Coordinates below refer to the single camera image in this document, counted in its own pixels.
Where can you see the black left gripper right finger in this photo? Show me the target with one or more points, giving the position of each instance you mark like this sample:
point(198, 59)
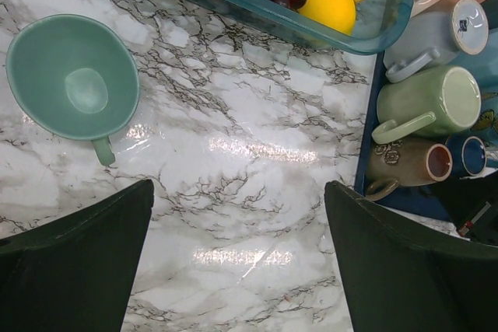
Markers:
point(400, 275)

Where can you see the dark blue tray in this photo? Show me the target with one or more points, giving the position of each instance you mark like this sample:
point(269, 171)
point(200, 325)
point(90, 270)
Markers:
point(408, 199)

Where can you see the pale grey-blue mug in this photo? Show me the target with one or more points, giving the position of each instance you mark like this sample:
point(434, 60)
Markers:
point(436, 38)

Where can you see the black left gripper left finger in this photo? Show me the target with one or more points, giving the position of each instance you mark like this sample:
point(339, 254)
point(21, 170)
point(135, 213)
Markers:
point(76, 273)

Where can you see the brown striped mug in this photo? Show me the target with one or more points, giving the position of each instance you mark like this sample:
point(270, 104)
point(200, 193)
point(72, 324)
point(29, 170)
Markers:
point(408, 162)

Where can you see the light green mug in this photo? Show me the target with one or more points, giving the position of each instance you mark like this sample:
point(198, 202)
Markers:
point(437, 102)

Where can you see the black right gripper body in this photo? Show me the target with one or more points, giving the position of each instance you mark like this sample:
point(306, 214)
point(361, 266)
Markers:
point(471, 205)

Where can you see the dark blue small mug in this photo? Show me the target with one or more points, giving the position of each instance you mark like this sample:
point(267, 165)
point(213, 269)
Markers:
point(468, 154)

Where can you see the teal green wide mug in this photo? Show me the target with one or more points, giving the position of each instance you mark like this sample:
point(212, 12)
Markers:
point(73, 76)

